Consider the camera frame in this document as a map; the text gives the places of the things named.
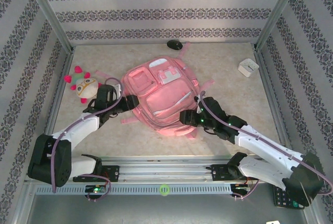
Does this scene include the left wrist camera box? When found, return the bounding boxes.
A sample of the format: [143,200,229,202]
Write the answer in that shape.
[112,83,124,97]

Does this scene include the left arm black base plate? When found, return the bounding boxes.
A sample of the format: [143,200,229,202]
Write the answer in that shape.
[72,165,120,183]

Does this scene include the aluminium side rail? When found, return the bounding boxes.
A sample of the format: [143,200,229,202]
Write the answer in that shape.
[253,49,297,161]
[36,51,75,165]

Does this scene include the aluminium mounting rail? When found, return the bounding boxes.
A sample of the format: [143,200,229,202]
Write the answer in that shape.
[24,156,305,184]

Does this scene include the green tape ring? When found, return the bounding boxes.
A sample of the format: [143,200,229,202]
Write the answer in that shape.
[159,183,171,196]

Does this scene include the small controller circuit board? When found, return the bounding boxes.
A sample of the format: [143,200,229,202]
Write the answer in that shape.
[85,185,107,195]
[230,184,251,193]

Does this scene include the white square alarm clock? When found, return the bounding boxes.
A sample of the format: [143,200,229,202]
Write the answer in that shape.
[238,57,260,78]

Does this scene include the slotted grey cable tray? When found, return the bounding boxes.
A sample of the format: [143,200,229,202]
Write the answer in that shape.
[35,184,233,196]

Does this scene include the black desk calculator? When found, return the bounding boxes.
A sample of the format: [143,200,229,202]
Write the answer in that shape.
[273,186,305,210]

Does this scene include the aluminium frame post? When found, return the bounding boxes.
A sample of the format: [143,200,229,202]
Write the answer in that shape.
[253,0,305,50]
[22,0,76,53]

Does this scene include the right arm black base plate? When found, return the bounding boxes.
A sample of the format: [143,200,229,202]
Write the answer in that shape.
[211,164,260,182]

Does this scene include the black computer mouse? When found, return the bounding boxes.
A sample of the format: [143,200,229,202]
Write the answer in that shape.
[166,40,183,51]

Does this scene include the round plush toy pink spikes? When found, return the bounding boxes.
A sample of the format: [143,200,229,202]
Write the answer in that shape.
[63,65,101,104]

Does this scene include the pink school backpack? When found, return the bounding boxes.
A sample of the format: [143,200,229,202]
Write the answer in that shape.
[95,42,215,140]

